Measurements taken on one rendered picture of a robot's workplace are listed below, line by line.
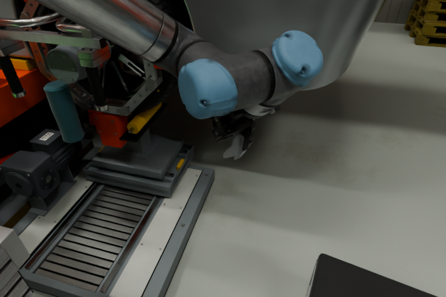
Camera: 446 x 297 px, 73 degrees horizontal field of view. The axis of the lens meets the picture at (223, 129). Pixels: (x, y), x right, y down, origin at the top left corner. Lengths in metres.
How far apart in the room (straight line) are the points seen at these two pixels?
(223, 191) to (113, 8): 1.44
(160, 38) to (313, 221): 1.39
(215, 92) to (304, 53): 0.14
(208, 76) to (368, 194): 1.64
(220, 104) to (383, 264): 1.38
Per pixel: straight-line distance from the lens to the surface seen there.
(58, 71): 1.23
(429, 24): 4.45
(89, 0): 0.41
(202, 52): 0.43
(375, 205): 1.88
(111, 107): 1.37
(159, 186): 1.59
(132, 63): 1.34
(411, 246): 1.77
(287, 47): 0.42
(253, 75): 0.39
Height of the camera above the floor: 1.27
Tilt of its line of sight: 35 degrees down
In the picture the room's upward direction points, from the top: straight up
